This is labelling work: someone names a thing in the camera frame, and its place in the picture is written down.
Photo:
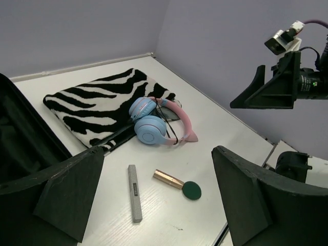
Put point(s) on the zebra print pouch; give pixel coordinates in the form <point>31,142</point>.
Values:
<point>97,112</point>

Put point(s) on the blue pink cat-ear headphones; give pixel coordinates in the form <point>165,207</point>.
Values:
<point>152,130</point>

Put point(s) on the dark green round puff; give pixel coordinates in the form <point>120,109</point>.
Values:
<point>191,190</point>

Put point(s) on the black hard-shell suitcase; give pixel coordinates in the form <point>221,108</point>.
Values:
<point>28,145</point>

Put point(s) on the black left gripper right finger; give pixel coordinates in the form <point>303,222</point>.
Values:
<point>266,208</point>

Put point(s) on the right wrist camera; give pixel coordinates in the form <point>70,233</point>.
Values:
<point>284,41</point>

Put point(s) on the silver glitter tube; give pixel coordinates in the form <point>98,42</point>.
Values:
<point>134,194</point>

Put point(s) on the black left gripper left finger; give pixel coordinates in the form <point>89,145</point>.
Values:
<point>52,206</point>

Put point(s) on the gold lipstick tube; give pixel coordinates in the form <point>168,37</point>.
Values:
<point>168,179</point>

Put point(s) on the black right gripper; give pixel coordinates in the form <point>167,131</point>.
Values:
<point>288,84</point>

